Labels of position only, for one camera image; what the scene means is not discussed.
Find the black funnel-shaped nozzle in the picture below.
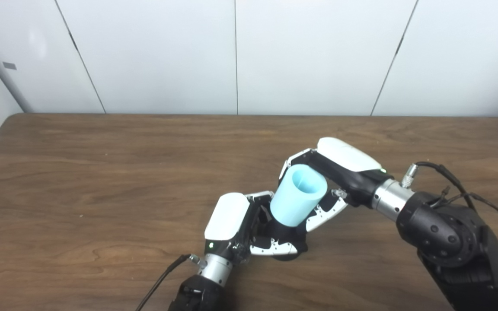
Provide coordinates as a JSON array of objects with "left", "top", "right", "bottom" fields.
[{"left": 253, "top": 207, "right": 309, "bottom": 261}]

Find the grey corner post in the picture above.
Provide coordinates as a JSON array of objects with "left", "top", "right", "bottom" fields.
[{"left": 0, "top": 19, "right": 33, "bottom": 114}]

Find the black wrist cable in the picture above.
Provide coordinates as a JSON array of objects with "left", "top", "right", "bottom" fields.
[
  {"left": 400, "top": 162, "right": 498, "bottom": 253},
  {"left": 135, "top": 254, "right": 201, "bottom": 311}
]

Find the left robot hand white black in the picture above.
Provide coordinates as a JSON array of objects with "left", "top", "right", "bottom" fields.
[{"left": 204, "top": 190, "right": 299, "bottom": 264}]

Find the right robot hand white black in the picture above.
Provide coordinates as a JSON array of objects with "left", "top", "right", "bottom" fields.
[{"left": 278, "top": 137, "right": 394, "bottom": 232}]

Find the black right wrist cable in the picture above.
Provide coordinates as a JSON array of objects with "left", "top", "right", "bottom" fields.
[{"left": 400, "top": 162, "right": 498, "bottom": 253}]

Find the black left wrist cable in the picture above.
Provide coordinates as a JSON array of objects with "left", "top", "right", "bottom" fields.
[{"left": 135, "top": 254, "right": 201, "bottom": 311}]

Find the light-blue hose piece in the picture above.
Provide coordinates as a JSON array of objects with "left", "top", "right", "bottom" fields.
[{"left": 270, "top": 164, "right": 328, "bottom": 227}]

